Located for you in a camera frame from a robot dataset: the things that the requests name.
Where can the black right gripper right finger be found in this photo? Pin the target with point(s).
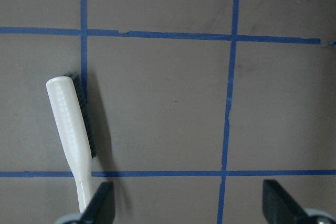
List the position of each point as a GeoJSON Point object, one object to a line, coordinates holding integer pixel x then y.
{"type": "Point", "coordinates": [278, 206]}

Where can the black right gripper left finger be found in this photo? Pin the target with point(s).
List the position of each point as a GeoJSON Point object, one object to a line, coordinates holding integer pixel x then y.
{"type": "Point", "coordinates": [101, 209]}

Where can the beige hand brush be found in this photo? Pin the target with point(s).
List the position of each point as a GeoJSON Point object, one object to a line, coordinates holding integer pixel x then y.
{"type": "Point", "coordinates": [70, 112]}

